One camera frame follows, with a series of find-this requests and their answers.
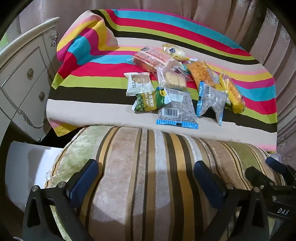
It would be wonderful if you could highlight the green pea packet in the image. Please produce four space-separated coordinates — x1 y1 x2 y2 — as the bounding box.
132 88 172 112

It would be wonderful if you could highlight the red patterned snack packet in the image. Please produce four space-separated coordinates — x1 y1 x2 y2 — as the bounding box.
132 46 173 71

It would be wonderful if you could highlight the clear blue-edged barcode packet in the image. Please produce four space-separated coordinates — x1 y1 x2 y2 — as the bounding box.
156 88 199 130

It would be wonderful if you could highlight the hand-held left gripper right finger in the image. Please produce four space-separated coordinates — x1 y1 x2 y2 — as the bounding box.
193 160 270 241

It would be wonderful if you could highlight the yellow snack packet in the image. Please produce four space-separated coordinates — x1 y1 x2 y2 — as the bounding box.
217 72 245 114

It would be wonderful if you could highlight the white panel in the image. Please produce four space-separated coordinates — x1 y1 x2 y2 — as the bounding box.
6 140 65 209

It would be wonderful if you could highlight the white dresser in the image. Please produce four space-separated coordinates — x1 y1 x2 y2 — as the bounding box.
0 16 62 143

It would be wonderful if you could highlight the white cookie packet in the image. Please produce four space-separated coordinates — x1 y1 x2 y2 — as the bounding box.
124 72 153 97

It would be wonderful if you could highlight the curved metal drawer handle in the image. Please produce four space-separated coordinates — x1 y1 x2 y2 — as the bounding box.
18 109 46 129

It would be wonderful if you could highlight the colourful striped cloth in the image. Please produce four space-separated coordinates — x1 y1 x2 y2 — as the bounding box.
46 9 278 153

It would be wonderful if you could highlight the bun in clear packet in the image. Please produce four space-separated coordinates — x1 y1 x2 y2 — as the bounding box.
162 44 187 61

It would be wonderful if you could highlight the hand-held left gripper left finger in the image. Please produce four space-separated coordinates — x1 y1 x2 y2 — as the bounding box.
22 159 100 241

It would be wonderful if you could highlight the orange snack packet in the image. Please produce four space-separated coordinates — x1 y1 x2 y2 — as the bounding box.
188 60 220 90

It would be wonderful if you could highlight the clear biscuit packet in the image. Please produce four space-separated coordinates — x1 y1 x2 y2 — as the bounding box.
155 62 188 91

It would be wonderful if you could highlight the striped velvet cushion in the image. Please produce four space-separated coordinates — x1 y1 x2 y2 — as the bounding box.
45 125 286 241

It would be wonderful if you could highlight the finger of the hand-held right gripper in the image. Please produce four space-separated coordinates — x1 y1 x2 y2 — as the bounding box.
245 166 277 188
266 157 293 179

